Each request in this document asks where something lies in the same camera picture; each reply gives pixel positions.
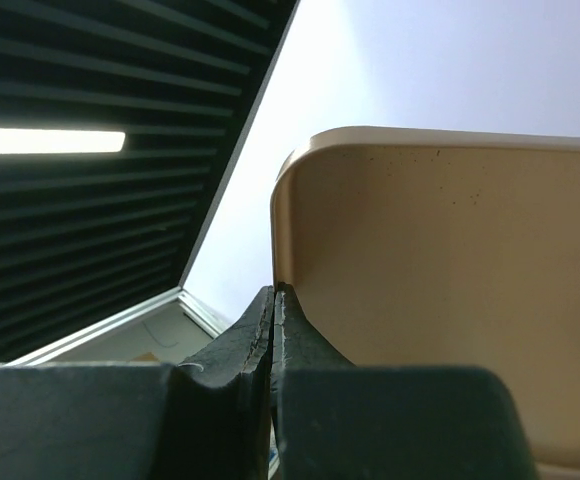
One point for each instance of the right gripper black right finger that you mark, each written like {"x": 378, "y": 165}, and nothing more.
{"x": 336, "y": 420}

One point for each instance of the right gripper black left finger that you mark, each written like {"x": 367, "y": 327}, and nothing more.
{"x": 204, "y": 418}

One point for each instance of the gold tin lid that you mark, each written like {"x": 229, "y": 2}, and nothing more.
{"x": 422, "y": 247}

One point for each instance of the ceiling light strip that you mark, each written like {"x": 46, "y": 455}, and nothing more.
{"x": 47, "y": 141}

